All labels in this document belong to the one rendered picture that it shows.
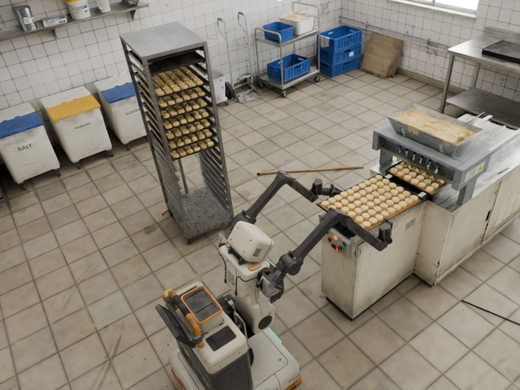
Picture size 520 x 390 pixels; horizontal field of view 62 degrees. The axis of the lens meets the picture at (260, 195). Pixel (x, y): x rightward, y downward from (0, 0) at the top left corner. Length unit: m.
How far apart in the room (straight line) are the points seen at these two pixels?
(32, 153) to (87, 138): 0.61
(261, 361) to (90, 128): 3.60
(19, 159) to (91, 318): 2.33
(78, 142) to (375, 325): 3.88
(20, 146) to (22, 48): 1.14
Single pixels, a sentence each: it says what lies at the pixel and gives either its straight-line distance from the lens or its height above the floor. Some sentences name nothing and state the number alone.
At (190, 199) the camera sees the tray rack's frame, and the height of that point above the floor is 0.15.
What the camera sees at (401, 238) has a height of 0.62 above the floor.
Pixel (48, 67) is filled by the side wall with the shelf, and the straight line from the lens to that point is 5.89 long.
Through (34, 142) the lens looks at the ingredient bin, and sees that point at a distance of 5.44.
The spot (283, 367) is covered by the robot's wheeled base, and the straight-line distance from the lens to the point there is 2.91.
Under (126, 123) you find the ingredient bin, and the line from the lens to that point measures 5.63.
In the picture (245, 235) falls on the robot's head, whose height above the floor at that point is 1.24.
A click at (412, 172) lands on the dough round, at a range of 3.32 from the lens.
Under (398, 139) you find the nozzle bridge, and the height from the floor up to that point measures 1.18.
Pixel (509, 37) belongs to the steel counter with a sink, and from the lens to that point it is 6.16.
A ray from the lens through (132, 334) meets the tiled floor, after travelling 3.62.
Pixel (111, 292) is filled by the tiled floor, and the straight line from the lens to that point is 3.96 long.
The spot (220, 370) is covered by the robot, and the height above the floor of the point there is 0.69.
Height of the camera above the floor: 2.79
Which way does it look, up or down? 38 degrees down
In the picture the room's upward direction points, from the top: 6 degrees counter-clockwise
